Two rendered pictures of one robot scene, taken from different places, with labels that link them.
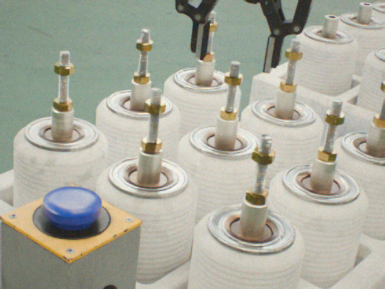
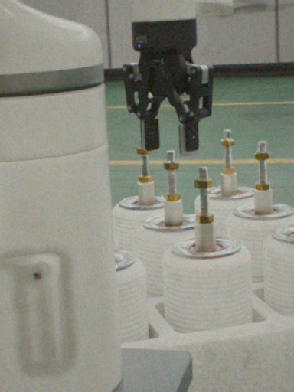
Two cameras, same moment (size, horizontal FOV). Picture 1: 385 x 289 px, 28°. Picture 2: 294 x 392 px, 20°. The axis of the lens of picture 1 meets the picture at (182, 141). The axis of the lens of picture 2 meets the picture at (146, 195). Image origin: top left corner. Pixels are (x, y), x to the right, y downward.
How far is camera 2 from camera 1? 0.64 m
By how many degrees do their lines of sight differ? 39
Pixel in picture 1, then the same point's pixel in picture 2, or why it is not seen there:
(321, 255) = (185, 305)
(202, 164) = (138, 235)
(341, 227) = (197, 279)
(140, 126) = (129, 214)
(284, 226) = (125, 262)
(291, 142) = (249, 233)
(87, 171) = not seen: hidden behind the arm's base
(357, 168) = (269, 246)
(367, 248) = (266, 321)
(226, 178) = (153, 246)
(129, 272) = not seen: outside the picture
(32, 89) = not seen: hidden behind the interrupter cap
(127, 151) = (122, 236)
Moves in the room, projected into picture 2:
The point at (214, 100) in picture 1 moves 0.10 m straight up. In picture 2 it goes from (220, 205) to (218, 130)
